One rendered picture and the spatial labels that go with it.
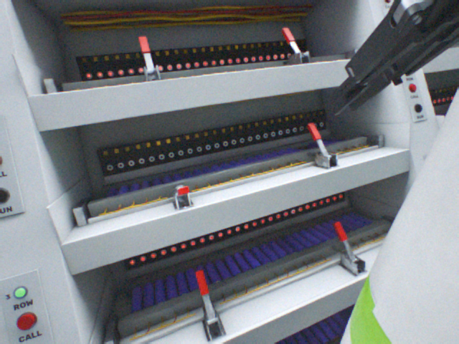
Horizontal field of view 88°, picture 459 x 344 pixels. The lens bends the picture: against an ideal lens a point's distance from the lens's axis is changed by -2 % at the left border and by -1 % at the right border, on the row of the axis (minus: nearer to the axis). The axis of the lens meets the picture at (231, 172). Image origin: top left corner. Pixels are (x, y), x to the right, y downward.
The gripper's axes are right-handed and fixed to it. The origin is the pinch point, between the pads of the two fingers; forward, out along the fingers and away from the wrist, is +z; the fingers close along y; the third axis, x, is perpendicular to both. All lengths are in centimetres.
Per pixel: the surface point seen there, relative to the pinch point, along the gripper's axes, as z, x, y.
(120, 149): 22.5, 8.3, -35.3
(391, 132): 11.6, -4.1, 17.6
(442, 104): 25, 5, 60
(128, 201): 15.2, -4.2, -34.8
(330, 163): 11.8, -7.1, 0.6
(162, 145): 22.9, 7.7, -27.3
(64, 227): 10.9, -6.6, -42.4
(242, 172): 15.5, -3.8, -15.0
